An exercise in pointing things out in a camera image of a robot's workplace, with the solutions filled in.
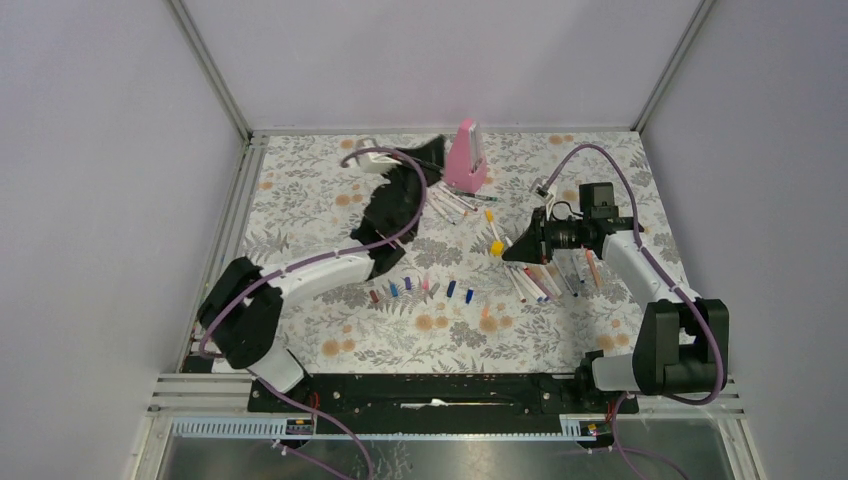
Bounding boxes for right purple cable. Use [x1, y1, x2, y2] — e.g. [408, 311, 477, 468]
[539, 143, 727, 465]

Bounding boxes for blue capped white marker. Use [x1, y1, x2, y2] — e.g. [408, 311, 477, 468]
[427, 196, 455, 225]

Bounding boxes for grey white marker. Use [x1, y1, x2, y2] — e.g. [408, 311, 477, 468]
[539, 265, 562, 298]

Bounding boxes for red brown capped marker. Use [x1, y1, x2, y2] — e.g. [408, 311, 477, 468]
[504, 265, 527, 303]

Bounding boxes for purple capped white marker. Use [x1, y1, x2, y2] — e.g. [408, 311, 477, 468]
[520, 269, 549, 302]

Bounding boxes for dark blue capped marker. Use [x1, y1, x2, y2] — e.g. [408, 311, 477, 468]
[552, 258, 579, 298]

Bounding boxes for dark green marker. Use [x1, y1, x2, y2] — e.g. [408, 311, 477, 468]
[456, 191, 499, 202]

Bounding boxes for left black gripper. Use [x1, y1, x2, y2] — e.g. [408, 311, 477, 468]
[384, 139, 448, 242]

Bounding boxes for purple cable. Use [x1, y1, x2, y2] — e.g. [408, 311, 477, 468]
[198, 146, 429, 480]
[539, 143, 727, 465]

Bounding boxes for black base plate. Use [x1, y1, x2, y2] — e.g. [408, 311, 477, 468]
[247, 373, 617, 435]

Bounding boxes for pink translucent marker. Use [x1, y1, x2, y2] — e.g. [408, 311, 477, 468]
[524, 268, 555, 301]

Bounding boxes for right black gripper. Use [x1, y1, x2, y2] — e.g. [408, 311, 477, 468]
[502, 207, 589, 265]

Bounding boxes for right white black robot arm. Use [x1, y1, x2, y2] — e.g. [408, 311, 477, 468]
[501, 182, 729, 412]

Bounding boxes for pink metronome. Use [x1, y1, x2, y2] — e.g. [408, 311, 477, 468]
[443, 118, 488, 194]

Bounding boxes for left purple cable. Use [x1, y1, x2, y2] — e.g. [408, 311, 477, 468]
[198, 146, 429, 480]

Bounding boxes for magenta capped white marker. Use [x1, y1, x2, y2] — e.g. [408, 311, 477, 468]
[440, 185, 478, 212]

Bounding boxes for floral table mat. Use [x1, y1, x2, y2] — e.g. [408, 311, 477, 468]
[276, 132, 685, 373]

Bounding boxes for yellow cube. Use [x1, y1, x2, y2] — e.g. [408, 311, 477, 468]
[489, 241, 505, 257]

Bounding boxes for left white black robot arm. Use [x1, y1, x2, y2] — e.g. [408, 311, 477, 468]
[196, 135, 446, 411]

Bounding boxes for orange brown marker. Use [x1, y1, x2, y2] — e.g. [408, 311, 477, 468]
[584, 249, 603, 289]

